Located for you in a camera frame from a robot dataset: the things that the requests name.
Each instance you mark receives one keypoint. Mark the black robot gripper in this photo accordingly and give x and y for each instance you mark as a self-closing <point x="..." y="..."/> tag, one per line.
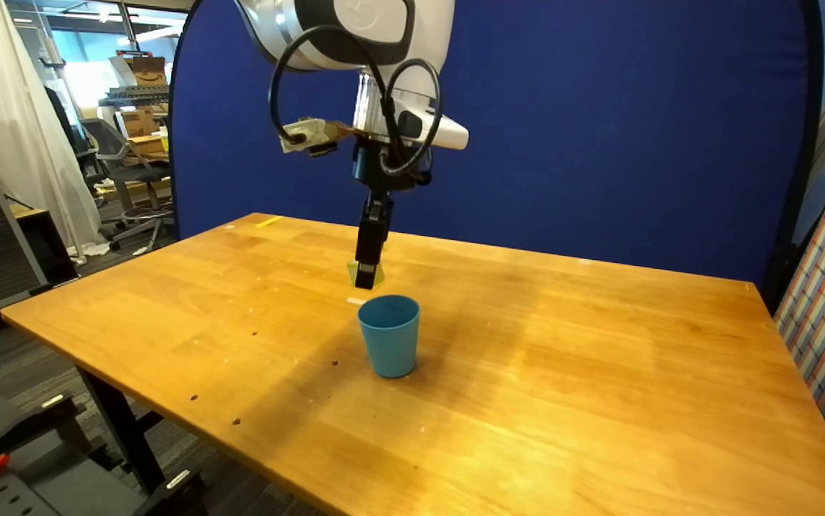
<point x="391" y="165"/>

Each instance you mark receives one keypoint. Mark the yellow wooden block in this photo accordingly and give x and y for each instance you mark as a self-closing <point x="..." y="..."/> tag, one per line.
<point x="380" y="272"/>

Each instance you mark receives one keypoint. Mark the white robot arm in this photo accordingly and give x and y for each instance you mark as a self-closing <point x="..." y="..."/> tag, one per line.
<point x="364" y="37"/>

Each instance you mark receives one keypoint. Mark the blue plastic cup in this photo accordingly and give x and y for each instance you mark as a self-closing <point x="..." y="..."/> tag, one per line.
<point x="391" y="334"/>

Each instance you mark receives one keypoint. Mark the small white tape piece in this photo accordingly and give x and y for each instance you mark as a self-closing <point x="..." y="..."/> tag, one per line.
<point x="355" y="299"/>

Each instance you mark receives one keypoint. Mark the blue fabric backdrop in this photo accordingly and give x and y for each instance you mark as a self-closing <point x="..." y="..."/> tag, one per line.
<point x="573" y="124"/>

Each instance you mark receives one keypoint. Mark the shelf with cardboard boxes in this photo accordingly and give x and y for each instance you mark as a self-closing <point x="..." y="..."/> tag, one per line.
<point x="140" y="124"/>

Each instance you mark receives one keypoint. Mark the black table leg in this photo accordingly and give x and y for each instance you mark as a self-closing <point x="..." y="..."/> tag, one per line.
<point x="126" y="431"/>

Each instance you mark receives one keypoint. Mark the white curtain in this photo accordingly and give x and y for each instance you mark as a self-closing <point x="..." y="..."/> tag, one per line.
<point x="20" y="114"/>

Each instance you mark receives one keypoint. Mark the black perforated breadboard table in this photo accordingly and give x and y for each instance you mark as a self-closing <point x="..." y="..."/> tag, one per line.
<point x="40" y="477"/>

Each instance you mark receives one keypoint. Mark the beige wrist camera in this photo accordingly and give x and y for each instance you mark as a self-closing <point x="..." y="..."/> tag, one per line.
<point x="312" y="134"/>

